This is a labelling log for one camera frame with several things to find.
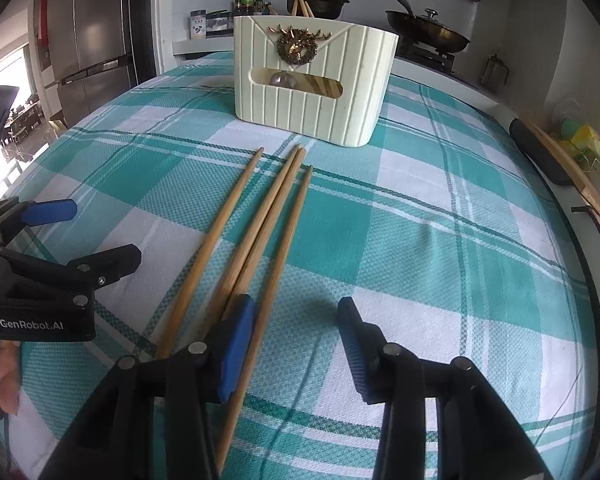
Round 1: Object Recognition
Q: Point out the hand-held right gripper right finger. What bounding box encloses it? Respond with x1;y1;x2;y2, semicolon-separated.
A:
336;296;556;480

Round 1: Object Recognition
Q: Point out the yellow green produce bag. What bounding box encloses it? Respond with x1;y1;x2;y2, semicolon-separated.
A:
552;100;600;177

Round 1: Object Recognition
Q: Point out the glass pitcher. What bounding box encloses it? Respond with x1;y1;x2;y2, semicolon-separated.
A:
482;54;511;94

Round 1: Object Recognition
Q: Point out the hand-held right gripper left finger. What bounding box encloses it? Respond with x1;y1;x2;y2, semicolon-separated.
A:
40;295;257;480

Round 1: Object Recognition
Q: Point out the glass wok lid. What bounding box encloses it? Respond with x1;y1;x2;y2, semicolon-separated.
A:
405;8;462;37

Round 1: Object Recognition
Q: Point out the wooden cutting board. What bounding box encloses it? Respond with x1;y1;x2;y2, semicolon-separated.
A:
522;120;600;235

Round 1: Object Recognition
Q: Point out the person's left hand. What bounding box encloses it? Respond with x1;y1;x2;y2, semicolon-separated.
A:
0;338;22;416

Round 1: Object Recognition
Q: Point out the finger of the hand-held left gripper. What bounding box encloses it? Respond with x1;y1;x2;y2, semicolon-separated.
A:
17;243;143;297
0;199;79;241

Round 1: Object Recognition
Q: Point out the teal checked tablecloth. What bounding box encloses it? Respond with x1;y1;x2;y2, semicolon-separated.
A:
17;50;600;480

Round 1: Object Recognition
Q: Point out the dark dining furniture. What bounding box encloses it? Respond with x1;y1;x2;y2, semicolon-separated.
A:
7;105;47;142

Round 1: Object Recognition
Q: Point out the black tray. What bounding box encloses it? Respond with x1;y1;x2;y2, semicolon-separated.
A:
509;118;574;187

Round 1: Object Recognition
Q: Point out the cream ribbed utensil holder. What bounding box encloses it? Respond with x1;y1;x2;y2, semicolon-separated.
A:
232;15;400;148

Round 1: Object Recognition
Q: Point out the black clay pot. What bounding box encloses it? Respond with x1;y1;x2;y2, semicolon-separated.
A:
281;0;351;20

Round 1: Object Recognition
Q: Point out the dark metal wok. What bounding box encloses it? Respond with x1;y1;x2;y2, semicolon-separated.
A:
385;0;472;54

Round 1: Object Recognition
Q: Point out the black gas stove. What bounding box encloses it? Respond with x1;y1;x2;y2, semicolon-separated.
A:
394;39;477;79

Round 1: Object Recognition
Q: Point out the grey steel refrigerator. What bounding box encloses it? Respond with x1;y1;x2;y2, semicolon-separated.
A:
32;0;142;128

